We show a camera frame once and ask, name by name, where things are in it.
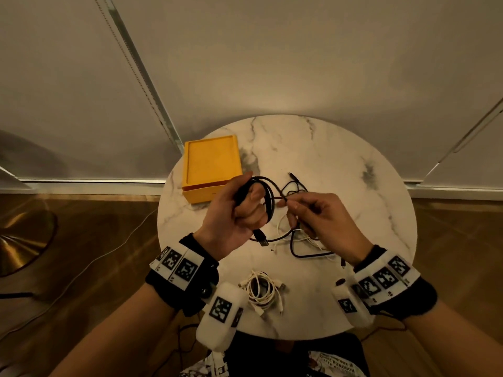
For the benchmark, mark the metal blind track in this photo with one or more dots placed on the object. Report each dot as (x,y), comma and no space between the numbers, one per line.
(141,74)
(467,141)

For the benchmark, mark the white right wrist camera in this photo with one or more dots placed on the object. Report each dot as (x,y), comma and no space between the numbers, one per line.
(347,306)

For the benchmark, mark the black right wristband with markers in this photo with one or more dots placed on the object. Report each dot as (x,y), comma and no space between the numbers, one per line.
(420,302)

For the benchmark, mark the black left wristband with markers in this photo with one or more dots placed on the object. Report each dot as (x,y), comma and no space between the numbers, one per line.
(173,298)

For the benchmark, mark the person's right hand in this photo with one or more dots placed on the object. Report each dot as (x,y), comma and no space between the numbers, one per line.
(330,223)

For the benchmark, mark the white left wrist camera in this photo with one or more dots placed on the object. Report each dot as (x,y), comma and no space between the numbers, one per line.
(220,310)

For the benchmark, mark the metal bottom rail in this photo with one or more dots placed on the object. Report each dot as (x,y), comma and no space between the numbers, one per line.
(452,192)
(78,187)

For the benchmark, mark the white marble table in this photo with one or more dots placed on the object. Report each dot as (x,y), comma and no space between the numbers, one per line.
(334,153)

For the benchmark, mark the person's left hand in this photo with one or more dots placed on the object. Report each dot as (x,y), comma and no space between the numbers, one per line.
(224,223)

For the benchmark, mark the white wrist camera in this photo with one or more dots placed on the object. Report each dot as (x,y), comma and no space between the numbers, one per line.
(220,310)
(347,306)

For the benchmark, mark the black wristband with markers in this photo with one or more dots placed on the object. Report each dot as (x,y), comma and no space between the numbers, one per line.
(173,298)
(420,302)

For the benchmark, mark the gold lamp base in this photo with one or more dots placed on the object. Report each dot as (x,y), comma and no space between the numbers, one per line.
(21,247)

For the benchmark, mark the person's right forearm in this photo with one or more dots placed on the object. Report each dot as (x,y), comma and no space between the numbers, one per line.
(452,341)

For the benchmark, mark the person's left forearm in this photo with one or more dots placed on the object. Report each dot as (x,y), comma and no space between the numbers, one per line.
(118,333)

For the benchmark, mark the yellow box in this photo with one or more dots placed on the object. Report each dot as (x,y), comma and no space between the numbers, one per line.
(212,160)

